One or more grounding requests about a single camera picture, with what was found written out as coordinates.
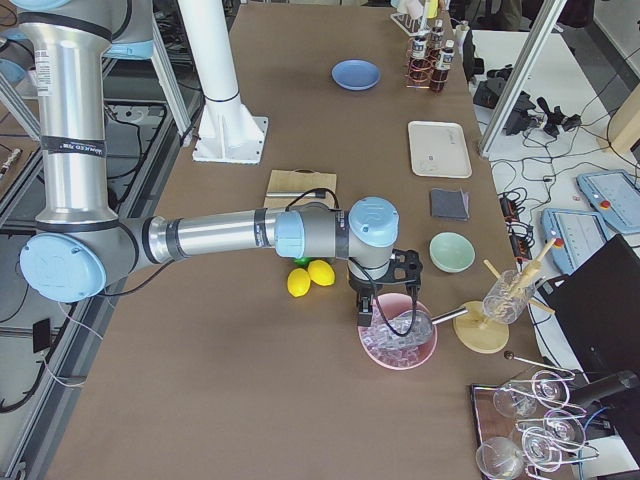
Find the wooden cup stand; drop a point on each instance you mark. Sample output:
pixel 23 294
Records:
pixel 483 335

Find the yellow lemon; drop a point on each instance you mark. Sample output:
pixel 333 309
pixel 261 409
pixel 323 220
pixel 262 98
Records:
pixel 321 273
pixel 298 282

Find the dark bottle white label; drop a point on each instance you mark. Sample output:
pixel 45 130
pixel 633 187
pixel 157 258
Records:
pixel 442 67

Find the wine glass middle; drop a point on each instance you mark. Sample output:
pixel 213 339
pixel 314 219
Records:
pixel 539 449

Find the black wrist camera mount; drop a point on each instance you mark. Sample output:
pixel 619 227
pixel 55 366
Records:
pixel 405 268

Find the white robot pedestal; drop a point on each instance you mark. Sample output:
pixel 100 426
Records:
pixel 228 132

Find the blue teach pendant near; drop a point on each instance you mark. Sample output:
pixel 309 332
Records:
pixel 578 234

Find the grey folded cloth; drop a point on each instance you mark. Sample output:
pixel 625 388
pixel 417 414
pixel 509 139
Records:
pixel 449 204

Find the metal ice scoop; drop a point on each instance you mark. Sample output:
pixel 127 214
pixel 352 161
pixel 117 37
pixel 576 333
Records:
pixel 412 328

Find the blue teach pendant far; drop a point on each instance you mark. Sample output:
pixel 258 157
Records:
pixel 614 196

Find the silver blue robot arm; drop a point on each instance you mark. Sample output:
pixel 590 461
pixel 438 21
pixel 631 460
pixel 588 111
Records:
pixel 82 246

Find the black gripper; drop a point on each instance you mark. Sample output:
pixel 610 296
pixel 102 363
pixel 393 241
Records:
pixel 361 288

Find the black monitor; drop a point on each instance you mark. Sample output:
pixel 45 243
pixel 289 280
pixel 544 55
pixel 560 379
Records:
pixel 597 307

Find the yellow lemon left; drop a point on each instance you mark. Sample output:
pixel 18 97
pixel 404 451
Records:
pixel 298 282

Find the copper wire bottle rack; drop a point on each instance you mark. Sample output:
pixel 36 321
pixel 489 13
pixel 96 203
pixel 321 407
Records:
pixel 431 61

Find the wine glass upper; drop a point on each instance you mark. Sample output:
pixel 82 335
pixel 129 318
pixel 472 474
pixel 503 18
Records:
pixel 550 389

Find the wine glass rack tray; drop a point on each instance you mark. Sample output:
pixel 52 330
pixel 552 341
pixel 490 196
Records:
pixel 507 410

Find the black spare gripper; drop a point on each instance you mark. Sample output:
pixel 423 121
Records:
pixel 556 120

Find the wine glass front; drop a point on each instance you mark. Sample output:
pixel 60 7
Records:
pixel 500 458

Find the pink bowl with ice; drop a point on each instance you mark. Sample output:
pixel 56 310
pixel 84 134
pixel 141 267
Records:
pixel 372 338

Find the clear glass mug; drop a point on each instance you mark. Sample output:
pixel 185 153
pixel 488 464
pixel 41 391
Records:
pixel 505 302

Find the yellow lemon right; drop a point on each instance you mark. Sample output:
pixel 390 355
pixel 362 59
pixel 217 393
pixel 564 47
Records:
pixel 321 273

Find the wooden cutting board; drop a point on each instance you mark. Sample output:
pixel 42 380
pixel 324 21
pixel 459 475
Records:
pixel 284 186

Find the aluminium frame post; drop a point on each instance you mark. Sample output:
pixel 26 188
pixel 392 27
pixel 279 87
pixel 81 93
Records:
pixel 535 41

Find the blue teach pendant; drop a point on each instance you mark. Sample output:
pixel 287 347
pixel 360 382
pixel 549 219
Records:
pixel 614 196
pixel 578 234

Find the blue plate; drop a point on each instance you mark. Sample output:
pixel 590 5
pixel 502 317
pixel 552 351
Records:
pixel 356 74

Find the cream plastic tray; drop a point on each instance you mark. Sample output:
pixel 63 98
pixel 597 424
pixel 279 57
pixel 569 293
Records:
pixel 438 150

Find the green ceramic bowl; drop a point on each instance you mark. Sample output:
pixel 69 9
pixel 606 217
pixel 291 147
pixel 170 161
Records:
pixel 451 252

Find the green lime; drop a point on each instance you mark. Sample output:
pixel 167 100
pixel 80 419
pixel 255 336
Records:
pixel 302 261

